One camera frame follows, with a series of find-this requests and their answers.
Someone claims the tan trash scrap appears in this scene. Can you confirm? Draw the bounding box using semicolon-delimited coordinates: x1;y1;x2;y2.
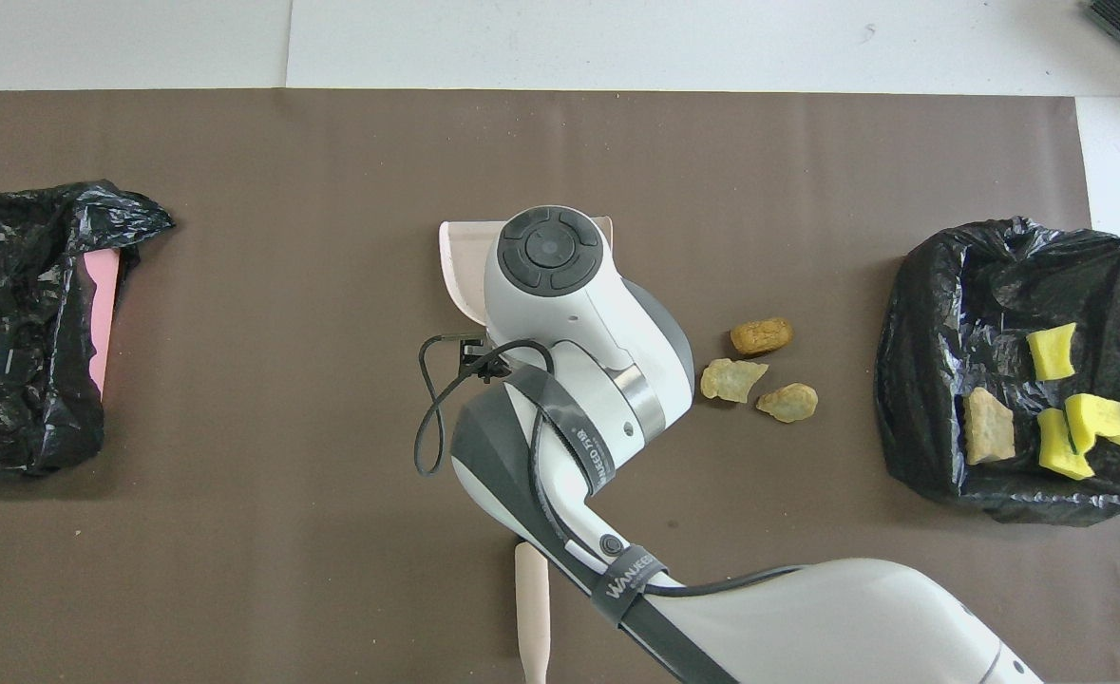
755;382;820;425

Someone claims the black cable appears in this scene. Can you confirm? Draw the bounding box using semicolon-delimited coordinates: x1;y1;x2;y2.
414;332;560;478

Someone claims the beige sponge piece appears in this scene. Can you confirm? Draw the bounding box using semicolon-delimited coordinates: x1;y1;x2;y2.
962;386;1017;467

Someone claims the yellow sponge piece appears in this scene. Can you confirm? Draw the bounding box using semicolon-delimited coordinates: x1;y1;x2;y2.
1064;391;1120;449
1036;408;1096;482
1026;322;1078;383

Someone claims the beige dustpan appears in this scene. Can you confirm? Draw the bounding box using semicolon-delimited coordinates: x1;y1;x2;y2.
438;216;616;325

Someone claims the pale yellow trash scrap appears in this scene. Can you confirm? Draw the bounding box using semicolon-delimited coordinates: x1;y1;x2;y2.
699;357;770;405

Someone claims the left black bag-lined pink bin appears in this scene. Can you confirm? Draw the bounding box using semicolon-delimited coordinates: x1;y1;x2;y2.
0;180;178;479

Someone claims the beige plastic handle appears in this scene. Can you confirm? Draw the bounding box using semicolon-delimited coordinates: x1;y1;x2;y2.
514;541;552;684

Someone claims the right black bag-lined bin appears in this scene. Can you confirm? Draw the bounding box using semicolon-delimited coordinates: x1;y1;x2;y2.
874;216;1120;528

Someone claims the brown crumpled trash lump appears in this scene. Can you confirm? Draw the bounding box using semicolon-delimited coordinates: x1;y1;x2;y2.
730;316;795;357

